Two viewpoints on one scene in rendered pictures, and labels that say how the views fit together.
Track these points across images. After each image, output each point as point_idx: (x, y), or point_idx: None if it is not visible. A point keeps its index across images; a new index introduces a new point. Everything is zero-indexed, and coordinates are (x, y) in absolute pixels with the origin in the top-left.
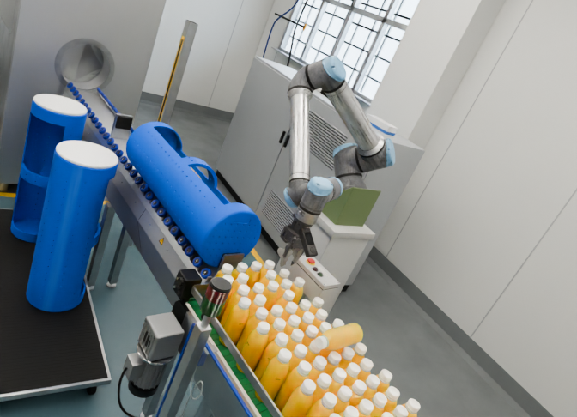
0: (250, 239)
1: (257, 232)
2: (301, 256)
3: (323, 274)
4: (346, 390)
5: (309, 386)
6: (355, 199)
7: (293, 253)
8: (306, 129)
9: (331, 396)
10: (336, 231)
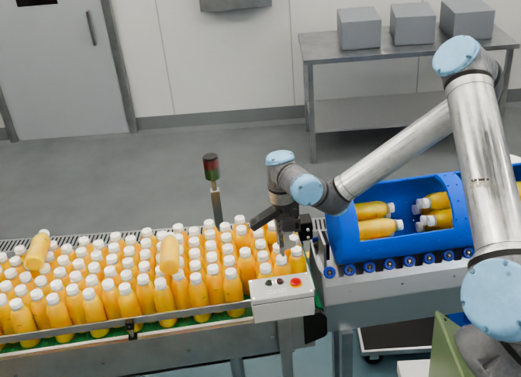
0: (338, 240)
1: (339, 236)
2: (308, 278)
3: (270, 288)
4: (129, 248)
5: (145, 229)
6: (439, 346)
7: (288, 246)
8: (397, 137)
9: (130, 238)
10: (401, 365)
